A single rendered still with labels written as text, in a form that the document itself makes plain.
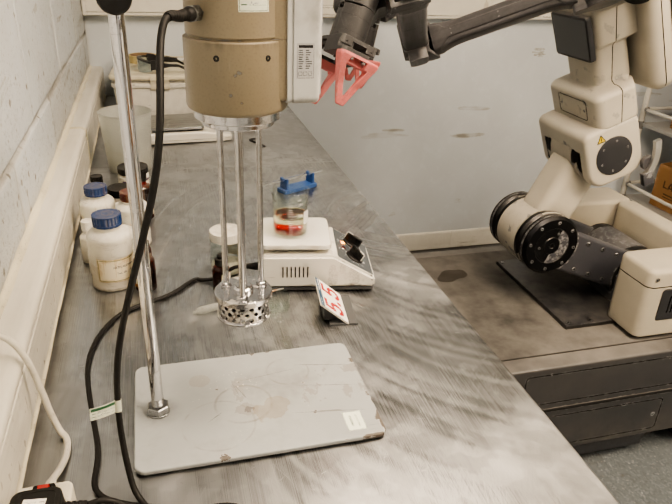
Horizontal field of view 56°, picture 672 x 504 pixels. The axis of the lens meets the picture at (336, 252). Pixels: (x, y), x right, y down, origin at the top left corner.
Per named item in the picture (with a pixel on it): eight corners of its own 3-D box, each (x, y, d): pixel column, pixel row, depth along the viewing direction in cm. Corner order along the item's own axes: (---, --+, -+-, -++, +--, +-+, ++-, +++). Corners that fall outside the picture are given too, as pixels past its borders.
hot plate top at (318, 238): (326, 221, 118) (326, 217, 117) (331, 250, 107) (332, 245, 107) (261, 221, 117) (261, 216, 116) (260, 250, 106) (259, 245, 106)
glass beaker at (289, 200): (302, 225, 115) (302, 180, 111) (313, 239, 109) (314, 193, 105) (264, 229, 112) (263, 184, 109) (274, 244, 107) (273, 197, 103)
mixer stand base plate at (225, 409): (343, 347, 96) (343, 341, 95) (387, 438, 78) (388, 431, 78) (135, 373, 88) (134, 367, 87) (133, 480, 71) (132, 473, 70)
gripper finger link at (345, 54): (342, 111, 103) (361, 55, 102) (364, 113, 97) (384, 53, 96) (306, 95, 100) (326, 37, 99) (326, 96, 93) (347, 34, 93)
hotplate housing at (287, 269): (364, 258, 123) (367, 219, 119) (374, 291, 111) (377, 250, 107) (248, 258, 120) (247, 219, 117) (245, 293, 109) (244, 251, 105)
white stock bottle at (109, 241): (84, 283, 110) (73, 213, 104) (120, 268, 115) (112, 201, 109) (109, 297, 106) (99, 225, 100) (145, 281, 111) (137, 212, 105)
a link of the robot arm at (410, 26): (420, 12, 138) (432, 62, 139) (394, 20, 139) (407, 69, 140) (417, -68, 96) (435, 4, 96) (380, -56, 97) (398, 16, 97)
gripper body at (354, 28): (343, 63, 107) (358, 20, 106) (374, 61, 98) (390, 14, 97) (310, 47, 103) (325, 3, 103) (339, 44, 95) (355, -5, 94)
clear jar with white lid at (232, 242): (224, 281, 112) (222, 240, 109) (204, 269, 116) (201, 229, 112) (250, 270, 116) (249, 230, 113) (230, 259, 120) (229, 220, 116)
